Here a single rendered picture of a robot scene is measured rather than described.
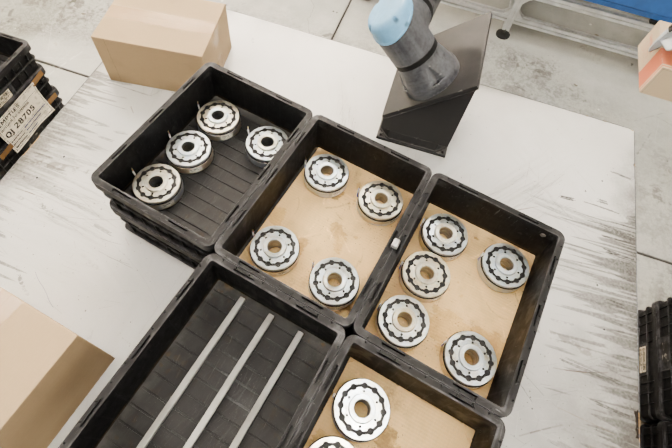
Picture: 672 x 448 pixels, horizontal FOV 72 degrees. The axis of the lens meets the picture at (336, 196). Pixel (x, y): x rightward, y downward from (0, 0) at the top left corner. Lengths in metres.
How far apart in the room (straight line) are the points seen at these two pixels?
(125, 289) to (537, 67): 2.38
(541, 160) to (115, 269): 1.17
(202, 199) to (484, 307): 0.65
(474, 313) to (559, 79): 2.03
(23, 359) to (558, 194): 1.28
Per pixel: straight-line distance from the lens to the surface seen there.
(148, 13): 1.47
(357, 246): 1.02
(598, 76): 3.02
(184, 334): 0.97
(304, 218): 1.04
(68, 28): 2.91
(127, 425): 0.96
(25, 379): 0.97
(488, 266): 1.04
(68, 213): 1.31
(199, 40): 1.36
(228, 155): 1.13
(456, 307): 1.02
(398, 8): 1.12
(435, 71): 1.18
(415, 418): 0.95
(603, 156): 1.58
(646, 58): 1.29
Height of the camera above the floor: 1.75
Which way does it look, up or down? 59 degrees down
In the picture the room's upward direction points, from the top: 10 degrees clockwise
